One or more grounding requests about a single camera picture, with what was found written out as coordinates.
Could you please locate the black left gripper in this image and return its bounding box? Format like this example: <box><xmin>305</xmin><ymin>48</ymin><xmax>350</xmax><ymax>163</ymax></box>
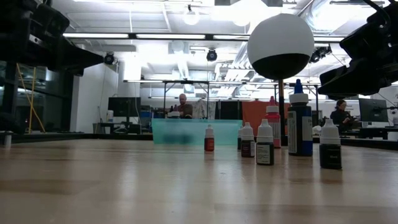
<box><xmin>0</xmin><ymin>0</ymin><xmax>105</xmax><ymax>77</ymax></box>

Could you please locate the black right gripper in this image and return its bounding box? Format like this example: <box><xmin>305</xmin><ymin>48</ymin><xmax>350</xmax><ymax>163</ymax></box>
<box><xmin>317</xmin><ymin>0</ymin><xmax>398</xmax><ymax>101</ymax></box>

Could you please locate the large blue food coloring bottle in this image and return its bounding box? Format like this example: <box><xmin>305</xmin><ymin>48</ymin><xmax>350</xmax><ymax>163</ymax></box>
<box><xmin>287</xmin><ymin>78</ymin><xmax>313</xmax><ymax>157</ymax></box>

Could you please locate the large red food coloring bottle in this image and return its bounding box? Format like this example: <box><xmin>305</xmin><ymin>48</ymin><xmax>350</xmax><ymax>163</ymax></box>
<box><xmin>264</xmin><ymin>95</ymin><xmax>282</xmax><ymax>149</ymax></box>

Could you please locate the small maroon food coloring bottle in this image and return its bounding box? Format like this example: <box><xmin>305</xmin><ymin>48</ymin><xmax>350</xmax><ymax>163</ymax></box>
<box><xmin>241</xmin><ymin>121</ymin><xmax>256</xmax><ymax>158</ymax></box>

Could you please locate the small red food coloring bottle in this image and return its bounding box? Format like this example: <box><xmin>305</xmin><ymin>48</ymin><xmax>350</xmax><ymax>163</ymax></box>
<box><xmin>204</xmin><ymin>124</ymin><xmax>215</xmax><ymax>152</ymax></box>

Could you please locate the small black food coloring bottle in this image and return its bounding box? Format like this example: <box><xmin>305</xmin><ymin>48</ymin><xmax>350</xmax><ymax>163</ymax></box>
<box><xmin>319</xmin><ymin>118</ymin><xmax>343</xmax><ymax>170</ymax></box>
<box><xmin>256</xmin><ymin>118</ymin><xmax>275</xmax><ymax>166</ymax></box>

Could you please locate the long ceiling light strip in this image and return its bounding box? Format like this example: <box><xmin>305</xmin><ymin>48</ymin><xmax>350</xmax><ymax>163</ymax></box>
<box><xmin>63</xmin><ymin>32</ymin><xmax>130</xmax><ymax>39</ymax></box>
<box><xmin>136</xmin><ymin>33</ymin><xmax>206</xmax><ymax>40</ymax></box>
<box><xmin>213</xmin><ymin>34</ymin><xmax>249</xmax><ymax>40</ymax></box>
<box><xmin>313</xmin><ymin>36</ymin><xmax>346</xmax><ymax>43</ymax></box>

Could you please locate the person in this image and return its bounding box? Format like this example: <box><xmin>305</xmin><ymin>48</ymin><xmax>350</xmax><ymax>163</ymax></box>
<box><xmin>176</xmin><ymin>93</ymin><xmax>194</xmax><ymax>119</ymax></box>
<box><xmin>329</xmin><ymin>99</ymin><xmax>356</xmax><ymax>134</ymax></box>

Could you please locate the black computer monitor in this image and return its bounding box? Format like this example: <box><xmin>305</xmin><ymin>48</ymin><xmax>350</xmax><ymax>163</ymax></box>
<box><xmin>358</xmin><ymin>98</ymin><xmax>389</xmax><ymax>123</ymax></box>
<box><xmin>108</xmin><ymin>96</ymin><xmax>142</xmax><ymax>118</ymax></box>

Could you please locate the black office desk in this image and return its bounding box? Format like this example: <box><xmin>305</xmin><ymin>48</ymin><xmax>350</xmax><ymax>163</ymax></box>
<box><xmin>92</xmin><ymin>121</ymin><xmax>142</xmax><ymax>135</ymax></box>
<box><xmin>340</xmin><ymin>126</ymin><xmax>398</xmax><ymax>141</ymax></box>

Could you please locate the white globe table lamp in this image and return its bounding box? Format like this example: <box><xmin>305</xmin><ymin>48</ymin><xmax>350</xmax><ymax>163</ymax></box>
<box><xmin>247</xmin><ymin>12</ymin><xmax>315</xmax><ymax>147</ymax></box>

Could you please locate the orange partition panel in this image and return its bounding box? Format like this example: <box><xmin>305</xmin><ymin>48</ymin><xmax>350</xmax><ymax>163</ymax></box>
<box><xmin>241</xmin><ymin>100</ymin><xmax>292</xmax><ymax>135</ymax></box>

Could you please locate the black partition panel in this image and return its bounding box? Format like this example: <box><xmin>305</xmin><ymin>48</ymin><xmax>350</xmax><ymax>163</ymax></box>
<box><xmin>215</xmin><ymin>101</ymin><xmax>243</xmax><ymax>121</ymax></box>

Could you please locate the round pendant ceiling lamp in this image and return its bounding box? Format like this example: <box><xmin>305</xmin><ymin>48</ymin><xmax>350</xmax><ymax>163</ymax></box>
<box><xmin>182</xmin><ymin>4</ymin><xmax>200</xmax><ymax>26</ymax></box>

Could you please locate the white hanging cloth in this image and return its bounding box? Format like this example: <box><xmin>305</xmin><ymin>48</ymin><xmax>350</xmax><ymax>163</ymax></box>
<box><xmin>192</xmin><ymin>99</ymin><xmax>216</xmax><ymax>120</ymax></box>

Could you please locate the teal translucent plastic bin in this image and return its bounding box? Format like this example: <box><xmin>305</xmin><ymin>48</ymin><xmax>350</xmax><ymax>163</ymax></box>
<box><xmin>151</xmin><ymin>118</ymin><xmax>244</xmax><ymax>146</ymax></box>

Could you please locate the yellow hanging cable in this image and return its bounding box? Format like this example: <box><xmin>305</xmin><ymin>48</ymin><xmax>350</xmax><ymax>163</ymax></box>
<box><xmin>27</xmin><ymin>66</ymin><xmax>36</xmax><ymax>132</ymax></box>
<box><xmin>16</xmin><ymin>63</ymin><xmax>46</xmax><ymax>134</ymax></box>

